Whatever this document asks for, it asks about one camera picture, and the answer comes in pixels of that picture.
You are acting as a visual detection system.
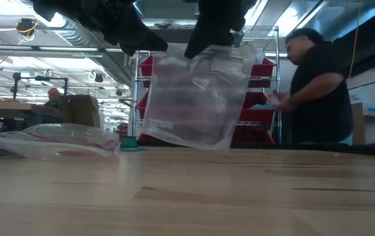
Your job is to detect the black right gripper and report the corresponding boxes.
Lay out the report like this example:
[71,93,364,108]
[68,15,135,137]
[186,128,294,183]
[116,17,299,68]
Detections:
[184,0,257,60]

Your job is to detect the yellow cable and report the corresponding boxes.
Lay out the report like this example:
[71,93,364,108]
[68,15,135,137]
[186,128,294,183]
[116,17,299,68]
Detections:
[347,0,363,80]

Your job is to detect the person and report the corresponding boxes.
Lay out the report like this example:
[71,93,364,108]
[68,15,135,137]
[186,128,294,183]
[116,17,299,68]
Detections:
[42,87,64,109]
[267,27,355,145]

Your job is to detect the large brown cardboard box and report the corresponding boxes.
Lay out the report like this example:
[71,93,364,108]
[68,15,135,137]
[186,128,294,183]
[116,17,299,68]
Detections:
[58,94,102,130]

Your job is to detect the clear plastic bag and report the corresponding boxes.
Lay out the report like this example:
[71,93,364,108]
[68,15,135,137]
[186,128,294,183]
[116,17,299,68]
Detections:
[0,123,122,161]
[140,44,261,152]

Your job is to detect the wooden workbench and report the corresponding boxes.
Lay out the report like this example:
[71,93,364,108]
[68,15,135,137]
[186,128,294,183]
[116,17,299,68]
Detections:
[0,100,63,138]

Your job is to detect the black boom stand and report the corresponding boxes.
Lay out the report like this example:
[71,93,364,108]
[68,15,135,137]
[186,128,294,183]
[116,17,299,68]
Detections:
[11,71,69,100]

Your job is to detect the chrome wire shelf cart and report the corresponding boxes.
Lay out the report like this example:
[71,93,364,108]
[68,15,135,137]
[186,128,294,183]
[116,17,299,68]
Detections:
[131,25,283,145]

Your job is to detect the tall brown cardboard box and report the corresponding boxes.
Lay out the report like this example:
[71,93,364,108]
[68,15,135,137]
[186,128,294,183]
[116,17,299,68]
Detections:
[351,102,371,145]

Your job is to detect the black ceiling camera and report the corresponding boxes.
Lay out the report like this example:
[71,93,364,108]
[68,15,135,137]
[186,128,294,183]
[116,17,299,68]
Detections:
[14,18,39,37]

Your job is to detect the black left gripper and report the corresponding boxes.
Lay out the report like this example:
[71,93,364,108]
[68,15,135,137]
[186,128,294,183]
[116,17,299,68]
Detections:
[31,0,168,55]

